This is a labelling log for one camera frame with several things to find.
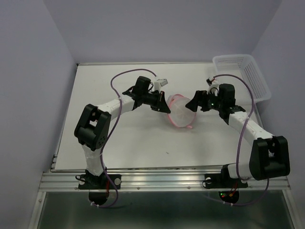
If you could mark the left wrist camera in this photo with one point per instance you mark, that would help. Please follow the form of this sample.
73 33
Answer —
159 83

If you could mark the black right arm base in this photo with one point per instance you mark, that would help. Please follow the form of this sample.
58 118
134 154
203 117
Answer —
222 180

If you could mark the white perforated plastic basket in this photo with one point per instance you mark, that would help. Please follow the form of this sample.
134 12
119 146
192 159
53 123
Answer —
249 76

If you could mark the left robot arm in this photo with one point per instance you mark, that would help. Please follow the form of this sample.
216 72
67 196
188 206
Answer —
92 129

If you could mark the white mesh laundry bag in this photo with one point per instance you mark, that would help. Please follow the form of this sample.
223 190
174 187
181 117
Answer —
180 116

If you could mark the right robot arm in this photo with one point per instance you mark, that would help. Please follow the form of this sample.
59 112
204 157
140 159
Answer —
269 157

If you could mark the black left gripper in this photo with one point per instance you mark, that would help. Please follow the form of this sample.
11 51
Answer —
162 107

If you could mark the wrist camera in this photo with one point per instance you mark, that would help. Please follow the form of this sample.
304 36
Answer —
159 83
213 85

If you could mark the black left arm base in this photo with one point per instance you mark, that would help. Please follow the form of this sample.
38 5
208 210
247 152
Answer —
90 182

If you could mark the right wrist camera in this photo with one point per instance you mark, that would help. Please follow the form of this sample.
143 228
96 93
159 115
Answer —
213 85

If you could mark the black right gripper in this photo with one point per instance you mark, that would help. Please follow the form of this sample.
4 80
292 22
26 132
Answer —
199 99

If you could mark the aluminium mounting rail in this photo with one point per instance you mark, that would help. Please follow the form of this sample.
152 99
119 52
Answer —
135 180

